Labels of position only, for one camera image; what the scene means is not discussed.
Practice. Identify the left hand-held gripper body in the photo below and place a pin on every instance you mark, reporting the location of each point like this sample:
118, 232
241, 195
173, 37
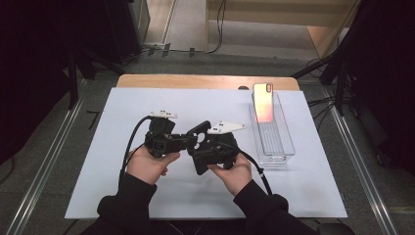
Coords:
160, 143

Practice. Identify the wooden table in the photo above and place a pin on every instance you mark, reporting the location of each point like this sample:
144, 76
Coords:
195, 81

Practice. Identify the iridescent phone case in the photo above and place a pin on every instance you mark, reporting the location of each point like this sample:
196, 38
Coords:
263, 104

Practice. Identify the dark cabinet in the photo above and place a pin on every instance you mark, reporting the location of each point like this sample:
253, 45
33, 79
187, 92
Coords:
129, 29

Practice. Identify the person's left hand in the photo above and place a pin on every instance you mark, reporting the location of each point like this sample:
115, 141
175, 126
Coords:
147, 166

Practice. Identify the black tripod stand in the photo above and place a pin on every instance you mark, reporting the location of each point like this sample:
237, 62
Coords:
339, 78
73, 81

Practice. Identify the person's right hand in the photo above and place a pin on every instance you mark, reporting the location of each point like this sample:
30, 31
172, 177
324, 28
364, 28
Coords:
236, 178

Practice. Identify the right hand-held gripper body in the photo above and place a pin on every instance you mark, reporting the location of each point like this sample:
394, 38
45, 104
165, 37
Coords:
223, 150

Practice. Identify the clear plastic tray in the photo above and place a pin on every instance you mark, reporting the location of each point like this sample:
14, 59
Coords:
277, 140

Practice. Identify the metal floor rail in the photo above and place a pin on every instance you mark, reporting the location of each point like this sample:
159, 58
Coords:
362, 169
45, 166

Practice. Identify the wooden shelf unit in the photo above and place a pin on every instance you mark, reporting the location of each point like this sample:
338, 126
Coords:
277, 13

